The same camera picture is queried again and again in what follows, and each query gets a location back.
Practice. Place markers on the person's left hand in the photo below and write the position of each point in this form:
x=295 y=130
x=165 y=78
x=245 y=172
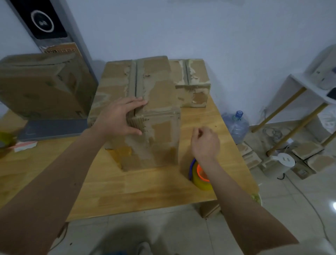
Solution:
x=112 y=119

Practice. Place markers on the person's right hand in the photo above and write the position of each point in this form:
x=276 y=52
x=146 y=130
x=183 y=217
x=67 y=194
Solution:
x=206 y=145

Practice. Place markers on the person's left middle finger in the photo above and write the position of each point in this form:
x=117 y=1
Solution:
x=138 y=98

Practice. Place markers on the person's right fingers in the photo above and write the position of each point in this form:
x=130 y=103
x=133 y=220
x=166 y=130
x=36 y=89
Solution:
x=200 y=132

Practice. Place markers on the person's left thumb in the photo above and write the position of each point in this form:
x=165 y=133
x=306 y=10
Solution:
x=133 y=129

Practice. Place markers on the tall worn cardboard box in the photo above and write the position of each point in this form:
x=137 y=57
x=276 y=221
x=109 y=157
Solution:
x=157 y=105

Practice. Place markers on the person's right forearm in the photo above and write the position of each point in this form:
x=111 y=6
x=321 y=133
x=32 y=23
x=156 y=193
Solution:
x=241 y=210

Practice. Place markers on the person's left forearm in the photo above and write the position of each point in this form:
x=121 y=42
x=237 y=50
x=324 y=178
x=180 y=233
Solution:
x=47 y=189

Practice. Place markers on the blue water jug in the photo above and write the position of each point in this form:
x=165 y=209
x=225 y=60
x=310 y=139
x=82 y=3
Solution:
x=237 y=127

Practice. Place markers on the small worn cardboard box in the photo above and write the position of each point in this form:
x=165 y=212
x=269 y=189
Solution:
x=195 y=86

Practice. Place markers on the yellow tape roll orange core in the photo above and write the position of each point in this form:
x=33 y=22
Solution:
x=201 y=182

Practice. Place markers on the cardboard scrap pile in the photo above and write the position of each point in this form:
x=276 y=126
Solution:
x=249 y=155

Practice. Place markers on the grey flat board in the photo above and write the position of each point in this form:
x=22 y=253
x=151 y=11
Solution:
x=52 y=129

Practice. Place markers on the small green crumpled object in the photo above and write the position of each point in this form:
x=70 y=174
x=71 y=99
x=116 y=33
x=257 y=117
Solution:
x=256 y=199

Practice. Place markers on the white round appliance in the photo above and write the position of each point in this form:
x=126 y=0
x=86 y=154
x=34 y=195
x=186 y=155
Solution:
x=282 y=164

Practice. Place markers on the large tilted cardboard box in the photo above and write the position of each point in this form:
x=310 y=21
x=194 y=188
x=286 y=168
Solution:
x=36 y=84

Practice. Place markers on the flat cardboard piece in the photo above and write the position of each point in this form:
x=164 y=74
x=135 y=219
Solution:
x=321 y=163
x=307 y=149

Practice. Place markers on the small white red box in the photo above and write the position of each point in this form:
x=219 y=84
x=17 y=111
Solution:
x=25 y=146

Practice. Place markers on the white shelf with wooden legs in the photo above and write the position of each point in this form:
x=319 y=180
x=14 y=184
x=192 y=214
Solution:
x=301 y=86

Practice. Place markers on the tall grey appliance black panel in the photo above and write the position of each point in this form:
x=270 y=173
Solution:
x=47 y=23

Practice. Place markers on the person's shoe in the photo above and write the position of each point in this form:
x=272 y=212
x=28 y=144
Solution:
x=143 y=249

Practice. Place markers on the yellow-green object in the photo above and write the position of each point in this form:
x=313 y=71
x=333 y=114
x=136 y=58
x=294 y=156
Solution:
x=5 y=140

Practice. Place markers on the white plastic bag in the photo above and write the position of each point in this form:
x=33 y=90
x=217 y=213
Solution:
x=328 y=119

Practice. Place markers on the dark object on shelf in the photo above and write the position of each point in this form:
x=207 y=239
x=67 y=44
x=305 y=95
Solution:
x=332 y=93

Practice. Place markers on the white box on shelf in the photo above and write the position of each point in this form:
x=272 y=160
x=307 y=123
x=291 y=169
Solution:
x=324 y=71

